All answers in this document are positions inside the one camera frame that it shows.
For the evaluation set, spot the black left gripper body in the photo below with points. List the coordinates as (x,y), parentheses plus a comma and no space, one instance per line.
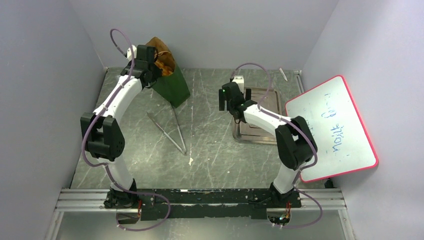
(156,72)

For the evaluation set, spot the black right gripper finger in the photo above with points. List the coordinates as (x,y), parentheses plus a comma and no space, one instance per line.
(221,100)
(229,104)

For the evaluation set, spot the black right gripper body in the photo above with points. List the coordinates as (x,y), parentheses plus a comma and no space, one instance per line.
(241,93)

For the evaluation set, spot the green paper bag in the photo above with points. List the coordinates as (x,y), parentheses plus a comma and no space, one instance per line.
(173,88)

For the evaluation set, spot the metal baking tray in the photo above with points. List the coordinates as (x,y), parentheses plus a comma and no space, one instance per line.
(260,127)

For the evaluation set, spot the metal tongs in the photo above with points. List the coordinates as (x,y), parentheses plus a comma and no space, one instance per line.
(175,136)

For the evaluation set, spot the orange fake braided bread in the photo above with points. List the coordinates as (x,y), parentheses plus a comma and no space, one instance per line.
(165,70)

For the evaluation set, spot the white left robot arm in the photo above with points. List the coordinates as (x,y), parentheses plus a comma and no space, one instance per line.
(103,142)

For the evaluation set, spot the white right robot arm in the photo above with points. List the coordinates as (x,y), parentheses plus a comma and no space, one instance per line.
(296,146)

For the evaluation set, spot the white marker pen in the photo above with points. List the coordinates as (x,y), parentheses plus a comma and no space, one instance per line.
(283,74)

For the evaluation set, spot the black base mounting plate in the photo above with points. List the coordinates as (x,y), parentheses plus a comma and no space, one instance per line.
(155,204)

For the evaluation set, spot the pink framed whiteboard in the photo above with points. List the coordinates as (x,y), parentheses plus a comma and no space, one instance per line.
(343,144)

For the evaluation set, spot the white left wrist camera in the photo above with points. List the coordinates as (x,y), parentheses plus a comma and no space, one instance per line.
(131,52)

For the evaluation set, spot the aluminium rail frame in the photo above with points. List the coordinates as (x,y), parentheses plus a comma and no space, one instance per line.
(312,199)

